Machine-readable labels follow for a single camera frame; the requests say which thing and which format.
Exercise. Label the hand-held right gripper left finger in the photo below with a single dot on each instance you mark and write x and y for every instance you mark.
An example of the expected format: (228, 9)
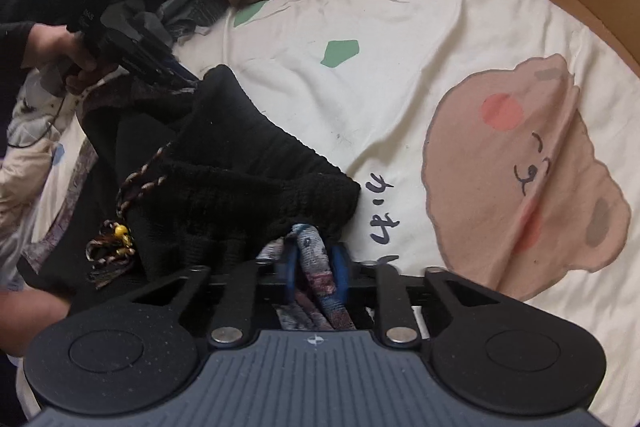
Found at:
(291, 272)

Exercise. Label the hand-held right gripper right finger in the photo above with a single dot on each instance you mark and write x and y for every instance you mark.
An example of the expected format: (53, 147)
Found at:
(342, 272)

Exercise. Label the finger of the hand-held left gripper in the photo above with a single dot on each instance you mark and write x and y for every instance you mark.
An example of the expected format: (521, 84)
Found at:
(150, 69)
(167, 57)

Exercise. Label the black knit garment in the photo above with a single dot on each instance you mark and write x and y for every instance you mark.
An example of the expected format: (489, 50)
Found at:
(240, 157)

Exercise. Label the person's left forearm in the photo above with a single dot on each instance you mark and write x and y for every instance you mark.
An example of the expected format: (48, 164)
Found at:
(15, 49)

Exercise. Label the person's left hand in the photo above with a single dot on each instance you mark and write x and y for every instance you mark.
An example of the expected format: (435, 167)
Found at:
(60, 52)

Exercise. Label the cream crumpled cloth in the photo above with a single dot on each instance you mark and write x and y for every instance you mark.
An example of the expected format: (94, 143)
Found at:
(25, 177)

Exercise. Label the cream printed bed sheet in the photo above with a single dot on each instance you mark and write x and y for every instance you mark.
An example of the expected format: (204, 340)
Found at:
(400, 82)

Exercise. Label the person's leg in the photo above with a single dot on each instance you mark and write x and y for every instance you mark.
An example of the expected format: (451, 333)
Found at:
(30, 322)

